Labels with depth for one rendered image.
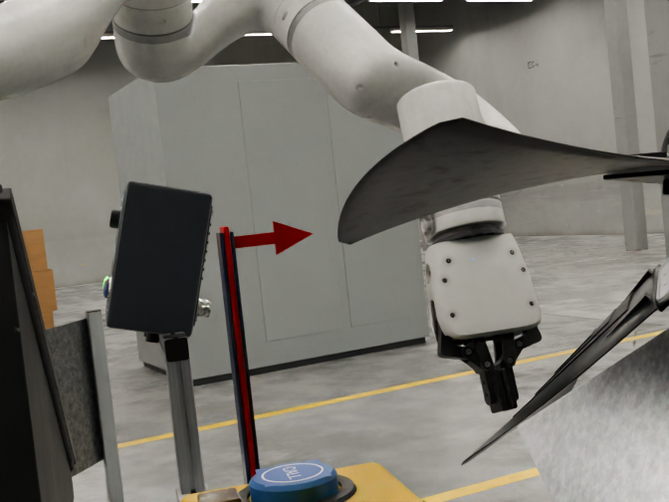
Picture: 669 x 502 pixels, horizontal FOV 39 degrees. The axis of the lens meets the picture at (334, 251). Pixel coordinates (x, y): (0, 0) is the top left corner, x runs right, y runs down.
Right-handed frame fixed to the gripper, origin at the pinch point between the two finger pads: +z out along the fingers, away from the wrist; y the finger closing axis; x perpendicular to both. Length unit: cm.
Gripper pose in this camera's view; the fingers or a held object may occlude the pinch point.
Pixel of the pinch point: (500, 390)
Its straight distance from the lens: 95.2
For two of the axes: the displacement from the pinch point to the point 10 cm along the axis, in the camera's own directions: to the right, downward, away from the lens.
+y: 9.6, -1.2, 2.3
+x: -1.9, 2.7, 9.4
